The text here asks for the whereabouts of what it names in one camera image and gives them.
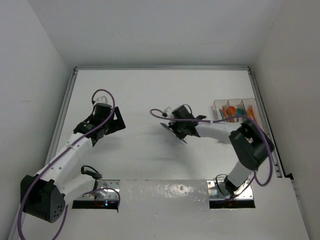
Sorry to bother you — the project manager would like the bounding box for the dark blue knife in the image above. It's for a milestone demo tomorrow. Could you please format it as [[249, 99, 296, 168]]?
[[160, 122, 187, 145]]

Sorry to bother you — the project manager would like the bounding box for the orange spoon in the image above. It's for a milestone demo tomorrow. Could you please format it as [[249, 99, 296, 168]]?
[[227, 106, 236, 117]]

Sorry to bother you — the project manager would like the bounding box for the teal spoon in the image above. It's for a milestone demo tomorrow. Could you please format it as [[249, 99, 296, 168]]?
[[235, 108, 247, 118]]

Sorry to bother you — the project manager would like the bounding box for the orange fork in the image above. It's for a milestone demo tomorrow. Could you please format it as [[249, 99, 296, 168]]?
[[247, 105, 257, 122]]

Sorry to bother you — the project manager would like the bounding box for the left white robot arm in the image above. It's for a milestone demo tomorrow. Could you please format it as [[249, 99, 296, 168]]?
[[20, 103, 126, 223]]

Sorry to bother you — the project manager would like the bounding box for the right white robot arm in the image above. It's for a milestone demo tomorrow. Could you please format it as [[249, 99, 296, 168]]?
[[162, 105, 275, 196]]

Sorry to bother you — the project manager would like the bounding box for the clear container left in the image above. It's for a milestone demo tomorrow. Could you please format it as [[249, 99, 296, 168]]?
[[212, 99, 231, 121]]

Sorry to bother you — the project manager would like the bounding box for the clear container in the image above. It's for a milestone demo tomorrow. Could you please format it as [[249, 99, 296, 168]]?
[[212, 99, 231, 121], [242, 98, 264, 129], [228, 98, 245, 123]]

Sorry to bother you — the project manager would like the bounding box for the clear container middle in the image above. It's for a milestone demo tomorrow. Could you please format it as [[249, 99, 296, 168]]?
[[228, 98, 245, 123]]

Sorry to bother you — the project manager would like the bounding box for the clear container right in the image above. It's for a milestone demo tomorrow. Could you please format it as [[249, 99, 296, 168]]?
[[242, 98, 264, 129]]

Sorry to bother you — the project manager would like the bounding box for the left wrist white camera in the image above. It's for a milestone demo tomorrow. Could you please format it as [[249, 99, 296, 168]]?
[[94, 95, 108, 104]]

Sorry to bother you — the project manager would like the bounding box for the wrist white camera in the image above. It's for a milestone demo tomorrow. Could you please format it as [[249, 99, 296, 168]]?
[[162, 107, 173, 118], [94, 95, 108, 104]]

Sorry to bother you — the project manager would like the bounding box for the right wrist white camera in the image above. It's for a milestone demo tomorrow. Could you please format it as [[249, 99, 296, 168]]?
[[162, 107, 173, 118]]

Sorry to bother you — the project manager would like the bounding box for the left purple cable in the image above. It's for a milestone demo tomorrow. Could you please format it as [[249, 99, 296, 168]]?
[[16, 88, 121, 240]]

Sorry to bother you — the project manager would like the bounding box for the purple cable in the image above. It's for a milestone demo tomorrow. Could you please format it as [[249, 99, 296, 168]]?
[[149, 108, 274, 201], [16, 88, 121, 240]]

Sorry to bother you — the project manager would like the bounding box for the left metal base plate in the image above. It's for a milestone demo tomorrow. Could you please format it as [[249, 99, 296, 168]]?
[[75, 179, 121, 201]]

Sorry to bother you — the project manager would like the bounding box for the metal base plate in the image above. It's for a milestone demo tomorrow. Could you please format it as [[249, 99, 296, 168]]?
[[75, 179, 121, 201], [206, 179, 254, 201]]

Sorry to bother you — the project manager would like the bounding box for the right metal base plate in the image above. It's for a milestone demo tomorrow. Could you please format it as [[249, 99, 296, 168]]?
[[206, 179, 254, 201]]

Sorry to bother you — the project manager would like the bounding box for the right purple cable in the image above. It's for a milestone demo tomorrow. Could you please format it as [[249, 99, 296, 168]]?
[[149, 108, 274, 201]]

